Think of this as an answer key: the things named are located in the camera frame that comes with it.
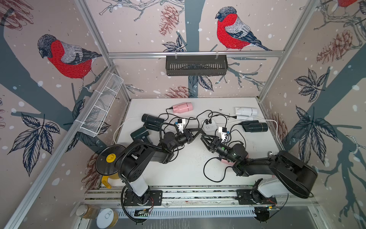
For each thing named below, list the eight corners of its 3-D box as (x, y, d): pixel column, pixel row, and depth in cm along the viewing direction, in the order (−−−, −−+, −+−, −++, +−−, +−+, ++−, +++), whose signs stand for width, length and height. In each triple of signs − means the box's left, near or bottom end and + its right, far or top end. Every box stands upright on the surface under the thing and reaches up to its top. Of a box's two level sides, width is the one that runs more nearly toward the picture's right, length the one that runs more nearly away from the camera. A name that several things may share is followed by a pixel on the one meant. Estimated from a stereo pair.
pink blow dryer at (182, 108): (173, 115, 111) (173, 111, 108) (172, 107, 116) (171, 104, 113) (193, 111, 114) (193, 107, 110) (191, 104, 119) (191, 100, 115)
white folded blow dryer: (234, 119, 108) (236, 114, 104) (234, 109, 114) (236, 105, 110) (255, 122, 106) (258, 117, 102) (254, 112, 112) (256, 108, 108)
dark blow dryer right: (244, 133, 101) (247, 128, 96) (241, 122, 107) (243, 117, 103) (266, 133, 101) (269, 128, 96) (261, 122, 107) (264, 117, 102)
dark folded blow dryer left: (139, 125, 104) (137, 122, 101) (146, 115, 110) (144, 112, 107) (157, 131, 100) (156, 128, 97) (164, 121, 106) (163, 117, 103)
